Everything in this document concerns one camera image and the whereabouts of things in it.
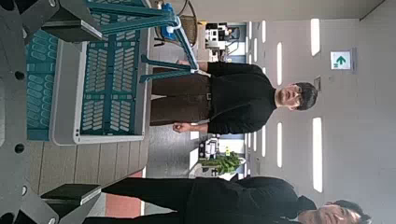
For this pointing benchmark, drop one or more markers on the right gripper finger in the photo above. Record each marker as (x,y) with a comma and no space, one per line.
(74,32)
(71,194)

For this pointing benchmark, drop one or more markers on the brown-trousered man's right hand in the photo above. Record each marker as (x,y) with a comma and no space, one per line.
(184,63)

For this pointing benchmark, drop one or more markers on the brown-trousered man's left hand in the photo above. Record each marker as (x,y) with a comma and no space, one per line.
(181,127)

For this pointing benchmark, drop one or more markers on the blue box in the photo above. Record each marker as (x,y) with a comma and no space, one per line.
(168,34)

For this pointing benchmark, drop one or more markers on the white lab machine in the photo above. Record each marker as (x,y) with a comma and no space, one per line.
(218,37)
(211,147)

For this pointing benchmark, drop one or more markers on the person in all-black clothes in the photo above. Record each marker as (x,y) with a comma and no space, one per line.
(224,199)

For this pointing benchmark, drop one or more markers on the green potted plant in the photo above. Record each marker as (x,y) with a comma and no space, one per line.
(225,163)

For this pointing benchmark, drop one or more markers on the man black sweater brown trousers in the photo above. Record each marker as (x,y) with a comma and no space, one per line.
(239,99)

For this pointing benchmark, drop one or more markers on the white ceiling light strip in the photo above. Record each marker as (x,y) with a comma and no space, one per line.
(279,63)
(263,31)
(279,144)
(317,154)
(263,140)
(315,36)

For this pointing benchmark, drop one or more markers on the small grey ceiling panel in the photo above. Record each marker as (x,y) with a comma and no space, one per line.
(317,83)

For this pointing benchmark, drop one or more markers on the green arrow exit sign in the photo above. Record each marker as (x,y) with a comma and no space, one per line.
(341,60)

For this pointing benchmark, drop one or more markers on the wicker chair with black frame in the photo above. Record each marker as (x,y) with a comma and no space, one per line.
(188,28)

